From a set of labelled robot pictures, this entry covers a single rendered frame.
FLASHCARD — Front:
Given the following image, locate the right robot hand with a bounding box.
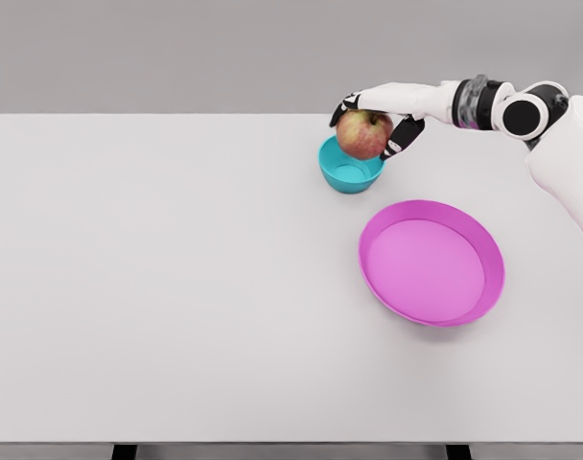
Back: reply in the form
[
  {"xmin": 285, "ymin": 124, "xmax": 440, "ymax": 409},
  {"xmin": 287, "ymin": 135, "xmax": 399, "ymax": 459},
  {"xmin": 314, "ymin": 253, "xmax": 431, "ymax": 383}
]
[{"xmin": 329, "ymin": 81, "xmax": 433, "ymax": 162}]

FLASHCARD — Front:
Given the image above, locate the pink plate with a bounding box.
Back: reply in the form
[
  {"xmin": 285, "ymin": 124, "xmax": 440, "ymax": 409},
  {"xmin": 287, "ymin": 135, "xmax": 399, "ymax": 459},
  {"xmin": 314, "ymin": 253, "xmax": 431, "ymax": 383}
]
[{"xmin": 358, "ymin": 199, "xmax": 506, "ymax": 329}]

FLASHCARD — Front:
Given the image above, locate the red-green apple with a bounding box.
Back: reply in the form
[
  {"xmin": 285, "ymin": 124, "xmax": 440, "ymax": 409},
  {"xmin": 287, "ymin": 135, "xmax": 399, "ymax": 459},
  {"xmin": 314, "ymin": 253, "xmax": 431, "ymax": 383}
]
[{"xmin": 336, "ymin": 109, "xmax": 395, "ymax": 161}]

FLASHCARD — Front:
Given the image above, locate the blue bowl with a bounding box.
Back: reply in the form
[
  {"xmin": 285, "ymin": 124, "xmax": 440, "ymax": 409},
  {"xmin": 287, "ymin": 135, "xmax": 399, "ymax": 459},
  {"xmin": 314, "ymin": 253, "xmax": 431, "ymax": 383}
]
[{"xmin": 317, "ymin": 134, "xmax": 386, "ymax": 196}]

